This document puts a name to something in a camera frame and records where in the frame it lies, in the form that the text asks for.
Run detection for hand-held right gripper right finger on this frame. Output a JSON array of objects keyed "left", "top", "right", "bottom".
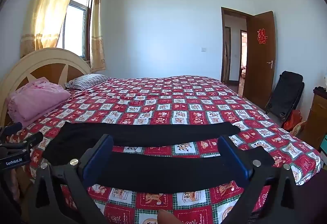
[{"left": 218, "top": 135, "right": 311, "bottom": 224}]

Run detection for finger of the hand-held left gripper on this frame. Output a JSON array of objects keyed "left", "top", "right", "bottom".
[
  {"left": 0, "top": 122, "right": 23, "bottom": 138},
  {"left": 0, "top": 132, "right": 44, "bottom": 155}
]

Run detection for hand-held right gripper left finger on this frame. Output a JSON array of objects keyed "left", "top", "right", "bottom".
[{"left": 22, "top": 134, "right": 114, "bottom": 224}]

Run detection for black pants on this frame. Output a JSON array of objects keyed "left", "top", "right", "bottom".
[{"left": 42, "top": 121, "right": 275, "bottom": 194}]

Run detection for person's right hand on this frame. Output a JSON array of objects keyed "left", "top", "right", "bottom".
[{"left": 157, "top": 209, "right": 183, "bottom": 224}]

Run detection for folded pink blanket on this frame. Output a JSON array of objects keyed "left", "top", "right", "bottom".
[{"left": 6, "top": 79, "right": 72, "bottom": 128}]

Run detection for cream and wood headboard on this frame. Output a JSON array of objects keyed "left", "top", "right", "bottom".
[{"left": 0, "top": 47, "right": 92, "bottom": 128}]

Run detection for red bag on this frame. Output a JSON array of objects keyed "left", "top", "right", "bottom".
[{"left": 282, "top": 109, "right": 302, "bottom": 132}]

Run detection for red checked printed bedspread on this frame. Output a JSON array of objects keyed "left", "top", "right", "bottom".
[{"left": 5, "top": 75, "right": 322, "bottom": 224}]

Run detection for striped pillow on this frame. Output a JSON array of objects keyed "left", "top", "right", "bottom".
[{"left": 65, "top": 74, "right": 112, "bottom": 91}]

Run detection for black folding chair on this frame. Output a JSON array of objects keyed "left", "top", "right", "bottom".
[{"left": 264, "top": 70, "right": 305, "bottom": 121}]

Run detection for brown wooden door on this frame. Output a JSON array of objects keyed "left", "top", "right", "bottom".
[{"left": 242, "top": 11, "right": 277, "bottom": 110}]

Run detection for wooden cabinet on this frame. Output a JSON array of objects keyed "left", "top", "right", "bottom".
[{"left": 298, "top": 86, "right": 327, "bottom": 151}]

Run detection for window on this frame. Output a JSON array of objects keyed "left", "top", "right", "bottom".
[{"left": 56, "top": 0, "right": 95, "bottom": 61}]

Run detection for wide yellow curtain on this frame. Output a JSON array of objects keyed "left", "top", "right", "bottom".
[{"left": 20, "top": 0, "right": 84, "bottom": 58}]

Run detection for narrow yellow curtain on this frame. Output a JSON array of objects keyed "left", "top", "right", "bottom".
[{"left": 90, "top": 0, "right": 107, "bottom": 73}]

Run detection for red paper door decoration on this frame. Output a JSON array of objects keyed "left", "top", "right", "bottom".
[{"left": 257, "top": 28, "right": 267, "bottom": 45}]

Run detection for brown door frame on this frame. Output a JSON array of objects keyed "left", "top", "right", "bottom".
[{"left": 220, "top": 7, "right": 255, "bottom": 85}]

